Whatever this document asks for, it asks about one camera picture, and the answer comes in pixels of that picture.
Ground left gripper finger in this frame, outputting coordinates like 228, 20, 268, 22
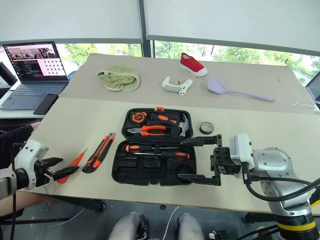
41, 157, 64, 169
47, 165, 81, 182

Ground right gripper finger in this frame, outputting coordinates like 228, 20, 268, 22
180, 134, 223, 148
177, 172, 222, 187

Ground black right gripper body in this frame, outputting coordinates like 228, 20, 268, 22
209, 146, 242, 176

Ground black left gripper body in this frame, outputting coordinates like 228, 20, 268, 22
34, 159, 55, 188

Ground small orange tester screwdriver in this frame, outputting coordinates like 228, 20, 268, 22
56, 147, 89, 185

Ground orange black utility knife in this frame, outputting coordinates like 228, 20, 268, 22
81, 132, 117, 174

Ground black plastic tool case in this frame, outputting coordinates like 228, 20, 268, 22
111, 106, 197, 187

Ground grey tape roll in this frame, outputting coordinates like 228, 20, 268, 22
199, 121, 216, 135

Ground orange black screwdriver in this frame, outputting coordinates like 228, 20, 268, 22
129, 150, 191, 161
124, 143, 180, 154

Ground black table leg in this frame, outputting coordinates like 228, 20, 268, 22
41, 194, 108, 214

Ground person in dark clothes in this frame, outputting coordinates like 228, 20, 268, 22
0, 121, 59, 221

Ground claw hammer orange black grip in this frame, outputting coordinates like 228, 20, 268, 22
149, 112, 192, 137

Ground grey rounded shape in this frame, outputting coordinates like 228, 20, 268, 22
176, 212, 205, 240
107, 212, 151, 240

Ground purple silicone spatula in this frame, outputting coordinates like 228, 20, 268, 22
207, 76, 277, 103

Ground black smartphone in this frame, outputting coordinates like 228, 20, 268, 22
32, 93, 59, 116

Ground beige table cover sheet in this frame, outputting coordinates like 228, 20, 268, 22
57, 52, 320, 116

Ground orange black tape measure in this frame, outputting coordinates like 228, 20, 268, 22
130, 111, 149, 125

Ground red white canvas shoe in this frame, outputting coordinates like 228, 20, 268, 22
179, 52, 209, 78

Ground open laptop with pink screen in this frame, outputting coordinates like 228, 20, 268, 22
0, 40, 70, 111

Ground green towel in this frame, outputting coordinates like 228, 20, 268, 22
95, 64, 141, 92

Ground grey laptop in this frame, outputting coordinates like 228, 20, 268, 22
305, 71, 320, 109

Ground white roller blind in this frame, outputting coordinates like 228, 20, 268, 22
0, 0, 144, 45
143, 0, 320, 57

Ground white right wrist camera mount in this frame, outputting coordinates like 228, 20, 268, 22
229, 132, 256, 176

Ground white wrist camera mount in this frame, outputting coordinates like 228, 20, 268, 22
229, 132, 256, 176
13, 139, 50, 191

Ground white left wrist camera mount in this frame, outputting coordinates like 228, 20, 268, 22
13, 139, 50, 191

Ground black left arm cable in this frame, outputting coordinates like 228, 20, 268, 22
9, 142, 27, 240

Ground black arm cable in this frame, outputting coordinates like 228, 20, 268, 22
9, 142, 27, 240
243, 172, 320, 203

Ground white floor cable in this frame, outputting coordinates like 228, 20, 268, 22
163, 205, 181, 240

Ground orange handled pliers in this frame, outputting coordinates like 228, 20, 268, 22
126, 124, 168, 137

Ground white plastic handle tool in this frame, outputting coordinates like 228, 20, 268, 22
161, 76, 194, 97

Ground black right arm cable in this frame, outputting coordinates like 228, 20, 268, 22
243, 172, 320, 203

